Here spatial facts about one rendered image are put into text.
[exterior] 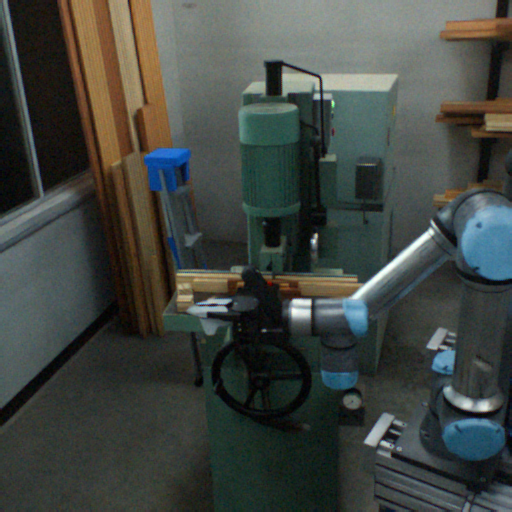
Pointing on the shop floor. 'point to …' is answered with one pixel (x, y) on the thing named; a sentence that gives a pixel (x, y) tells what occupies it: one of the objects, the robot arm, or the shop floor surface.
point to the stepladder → (178, 169)
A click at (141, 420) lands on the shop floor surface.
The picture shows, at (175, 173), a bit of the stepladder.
